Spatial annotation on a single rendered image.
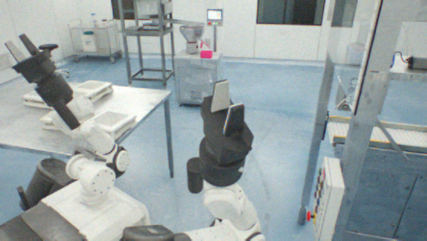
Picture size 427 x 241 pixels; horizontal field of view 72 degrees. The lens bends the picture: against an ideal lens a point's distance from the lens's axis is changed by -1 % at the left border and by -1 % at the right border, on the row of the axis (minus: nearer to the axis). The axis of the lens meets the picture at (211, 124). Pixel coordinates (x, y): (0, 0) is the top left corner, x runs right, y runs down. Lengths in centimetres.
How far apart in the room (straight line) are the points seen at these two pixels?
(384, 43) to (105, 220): 86
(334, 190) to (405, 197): 120
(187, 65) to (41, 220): 365
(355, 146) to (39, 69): 100
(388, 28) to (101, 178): 83
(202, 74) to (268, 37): 297
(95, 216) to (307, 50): 655
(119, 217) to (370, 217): 180
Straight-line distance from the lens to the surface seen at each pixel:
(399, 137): 207
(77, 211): 80
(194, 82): 432
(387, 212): 225
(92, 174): 72
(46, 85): 98
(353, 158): 109
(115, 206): 79
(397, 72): 171
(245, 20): 688
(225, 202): 60
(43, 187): 96
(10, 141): 217
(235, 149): 45
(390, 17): 96
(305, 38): 696
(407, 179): 212
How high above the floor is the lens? 180
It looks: 27 degrees down
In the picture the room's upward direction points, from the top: straight up
